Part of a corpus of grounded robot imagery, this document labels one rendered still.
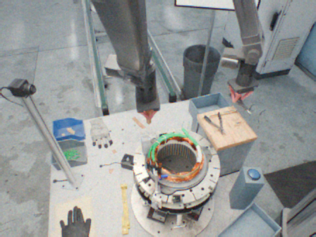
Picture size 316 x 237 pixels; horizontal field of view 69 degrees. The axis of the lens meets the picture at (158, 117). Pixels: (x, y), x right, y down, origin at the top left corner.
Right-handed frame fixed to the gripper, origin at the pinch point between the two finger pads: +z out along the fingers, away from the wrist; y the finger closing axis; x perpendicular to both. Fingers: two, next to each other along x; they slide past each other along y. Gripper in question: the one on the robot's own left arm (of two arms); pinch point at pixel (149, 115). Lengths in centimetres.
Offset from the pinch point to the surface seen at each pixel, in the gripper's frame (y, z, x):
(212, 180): 15.8, 20.4, 19.5
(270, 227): 32, 26, 36
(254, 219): 29, 27, 31
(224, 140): -2.1, 25.5, 30.3
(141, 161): 5.1, 20.4, -4.6
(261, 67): -159, 133, 146
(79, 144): -25, 52, -40
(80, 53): -249, 151, -88
